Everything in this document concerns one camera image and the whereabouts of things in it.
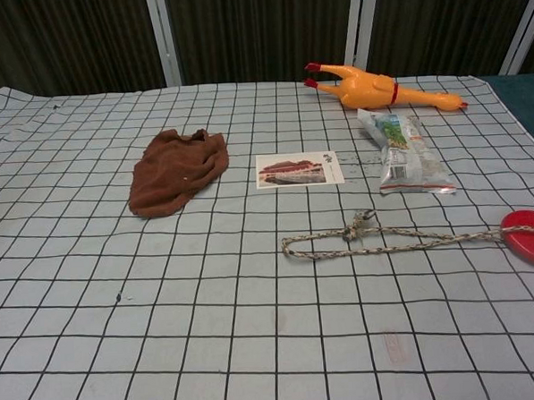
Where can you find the checkered white tablecloth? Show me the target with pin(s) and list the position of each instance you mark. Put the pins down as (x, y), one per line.
(255, 321)

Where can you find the brown crumpled cloth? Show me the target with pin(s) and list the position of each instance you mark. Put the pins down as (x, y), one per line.
(176, 178)

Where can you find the white partition frame post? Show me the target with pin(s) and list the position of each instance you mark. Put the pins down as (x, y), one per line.
(163, 35)
(523, 21)
(361, 20)

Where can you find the yellow rubber chicken toy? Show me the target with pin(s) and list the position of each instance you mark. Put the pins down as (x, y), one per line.
(359, 87)

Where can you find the clear plastic snack bag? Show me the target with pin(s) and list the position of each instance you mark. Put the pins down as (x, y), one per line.
(408, 165)

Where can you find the postcard with red palace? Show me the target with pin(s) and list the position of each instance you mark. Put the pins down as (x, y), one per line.
(299, 171)

